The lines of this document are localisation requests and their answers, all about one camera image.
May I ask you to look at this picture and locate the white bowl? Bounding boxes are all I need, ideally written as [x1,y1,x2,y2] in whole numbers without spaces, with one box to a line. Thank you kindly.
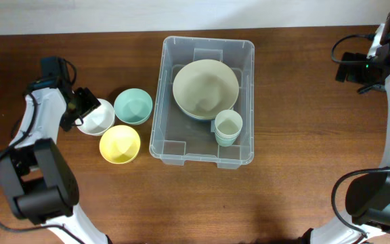
[77,98,115,136]

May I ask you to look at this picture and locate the green bowl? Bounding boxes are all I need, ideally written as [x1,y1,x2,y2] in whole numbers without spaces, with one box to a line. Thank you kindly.
[114,88,153,125]

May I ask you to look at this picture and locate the yellow bowl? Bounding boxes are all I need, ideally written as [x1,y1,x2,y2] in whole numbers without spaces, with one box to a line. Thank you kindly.
[99,125,141,164]

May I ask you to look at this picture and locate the cream plate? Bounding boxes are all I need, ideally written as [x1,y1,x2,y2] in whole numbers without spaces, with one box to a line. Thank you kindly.
[177,101,222,119]

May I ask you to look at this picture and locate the beige plate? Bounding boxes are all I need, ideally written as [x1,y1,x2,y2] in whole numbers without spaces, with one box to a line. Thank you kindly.
[172,59,239,110]

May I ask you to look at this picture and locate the cream cup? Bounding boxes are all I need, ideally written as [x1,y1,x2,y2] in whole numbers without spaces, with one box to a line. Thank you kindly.
[215,130,240,140]

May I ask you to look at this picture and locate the grey cup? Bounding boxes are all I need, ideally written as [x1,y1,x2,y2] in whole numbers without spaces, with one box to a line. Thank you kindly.
[215,110,243,134]

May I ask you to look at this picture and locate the green cup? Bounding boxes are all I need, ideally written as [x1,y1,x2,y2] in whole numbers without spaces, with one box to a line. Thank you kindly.
[215,135,237,147]

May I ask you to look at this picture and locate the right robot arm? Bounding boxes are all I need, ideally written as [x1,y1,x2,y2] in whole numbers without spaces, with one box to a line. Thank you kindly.
[297,12,390,243]

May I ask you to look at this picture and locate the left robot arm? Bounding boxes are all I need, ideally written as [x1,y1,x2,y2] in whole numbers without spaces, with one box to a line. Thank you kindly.
[0,56,111,243]

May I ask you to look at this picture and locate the clear plastic storage bin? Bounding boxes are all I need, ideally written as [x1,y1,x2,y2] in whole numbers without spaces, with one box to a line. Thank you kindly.
[149,36,255,169]

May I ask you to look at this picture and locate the white label in bin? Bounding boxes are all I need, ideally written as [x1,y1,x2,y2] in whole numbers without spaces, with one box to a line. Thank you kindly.
[211,119,215,133]

